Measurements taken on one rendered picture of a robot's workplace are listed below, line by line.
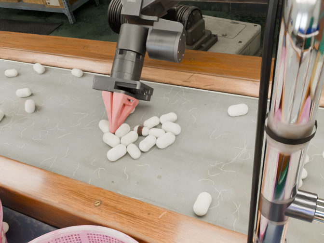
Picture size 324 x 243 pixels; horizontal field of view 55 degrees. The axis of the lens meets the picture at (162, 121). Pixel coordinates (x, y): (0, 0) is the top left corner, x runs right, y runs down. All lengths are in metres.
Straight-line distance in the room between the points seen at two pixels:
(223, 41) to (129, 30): 0.83
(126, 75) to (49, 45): 0.42
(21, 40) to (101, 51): 0.29
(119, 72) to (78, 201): 0.24
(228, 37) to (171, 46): 0.87
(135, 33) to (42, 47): 0.42
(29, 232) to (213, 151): 0.35
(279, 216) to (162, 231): 0.24
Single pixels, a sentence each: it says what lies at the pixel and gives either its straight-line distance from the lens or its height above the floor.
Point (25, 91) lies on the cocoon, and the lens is 0.80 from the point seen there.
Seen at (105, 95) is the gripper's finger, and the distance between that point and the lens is 0.58.
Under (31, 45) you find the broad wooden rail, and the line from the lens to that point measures 0.99.
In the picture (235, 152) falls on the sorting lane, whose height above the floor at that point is 0.74.
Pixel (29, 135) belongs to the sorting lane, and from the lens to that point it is 0.70.
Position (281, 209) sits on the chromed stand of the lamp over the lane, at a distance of 0.22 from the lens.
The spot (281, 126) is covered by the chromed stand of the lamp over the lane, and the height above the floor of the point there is 1.04.
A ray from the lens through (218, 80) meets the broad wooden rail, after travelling 0.67.
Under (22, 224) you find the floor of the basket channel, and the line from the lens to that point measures 0.65.
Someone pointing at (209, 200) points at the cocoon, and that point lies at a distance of 0.47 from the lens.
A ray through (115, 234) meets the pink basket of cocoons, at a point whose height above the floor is 0.77.
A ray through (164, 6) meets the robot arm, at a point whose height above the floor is 0.91.
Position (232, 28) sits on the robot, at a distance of 1.49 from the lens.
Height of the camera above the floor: 1.15
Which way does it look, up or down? 42 degrees down
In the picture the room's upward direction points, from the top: 11 degrees counter-clockwise
